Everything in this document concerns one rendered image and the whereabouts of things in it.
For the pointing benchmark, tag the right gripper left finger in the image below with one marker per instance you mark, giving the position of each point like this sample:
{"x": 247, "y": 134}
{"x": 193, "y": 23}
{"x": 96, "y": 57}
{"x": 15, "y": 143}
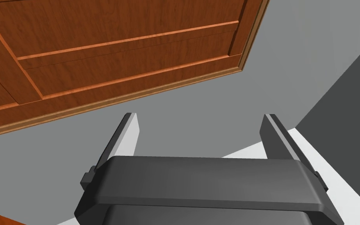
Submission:
{"x": 124, "y": 140}

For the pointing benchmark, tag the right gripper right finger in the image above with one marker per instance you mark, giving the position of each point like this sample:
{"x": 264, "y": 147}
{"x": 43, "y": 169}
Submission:
{"x": 276, "y": 143}

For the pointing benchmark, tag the brown wooden panelled door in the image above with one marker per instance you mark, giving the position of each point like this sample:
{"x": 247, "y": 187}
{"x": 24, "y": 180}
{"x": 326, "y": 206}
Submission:
{"x": 111, "y": 47}

